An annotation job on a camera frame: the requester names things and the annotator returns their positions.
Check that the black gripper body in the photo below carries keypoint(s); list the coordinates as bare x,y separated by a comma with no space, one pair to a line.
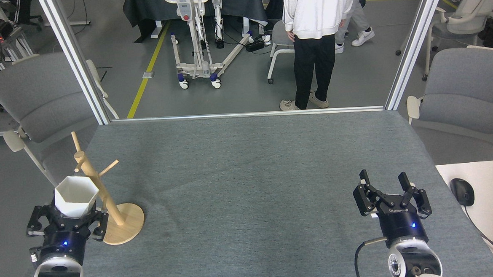
66,238
403,227

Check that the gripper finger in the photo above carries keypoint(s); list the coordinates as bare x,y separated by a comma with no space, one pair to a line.
99,224
421,203
40,221
363,200

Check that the white hexagonal cup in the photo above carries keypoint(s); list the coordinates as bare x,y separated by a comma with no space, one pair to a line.
74,197

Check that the wooden cup rack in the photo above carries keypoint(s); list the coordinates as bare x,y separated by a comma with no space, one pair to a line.
126,225

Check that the person's hand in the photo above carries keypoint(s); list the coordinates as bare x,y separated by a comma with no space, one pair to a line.
291,35

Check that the black computer mouse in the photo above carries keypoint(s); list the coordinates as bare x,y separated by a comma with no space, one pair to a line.
462,191

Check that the white desk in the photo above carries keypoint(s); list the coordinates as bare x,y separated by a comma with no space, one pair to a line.
489,185

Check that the person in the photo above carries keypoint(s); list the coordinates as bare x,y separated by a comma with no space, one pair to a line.
361,27
315,8

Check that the black power strip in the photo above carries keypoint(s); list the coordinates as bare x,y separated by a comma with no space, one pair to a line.
255,45

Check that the table with dark cloth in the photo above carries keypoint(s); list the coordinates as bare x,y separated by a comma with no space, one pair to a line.
146,6

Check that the white stand on wheels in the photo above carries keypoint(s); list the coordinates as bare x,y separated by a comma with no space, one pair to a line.
187,6

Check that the grey chair white frame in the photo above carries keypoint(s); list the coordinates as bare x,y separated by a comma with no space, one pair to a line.
281,35
37,94
467,89
456,28

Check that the silver frame rail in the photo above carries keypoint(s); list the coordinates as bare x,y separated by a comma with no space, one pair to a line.
249,114

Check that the silver frame post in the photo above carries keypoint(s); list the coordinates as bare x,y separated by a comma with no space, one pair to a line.
414,41
73,54

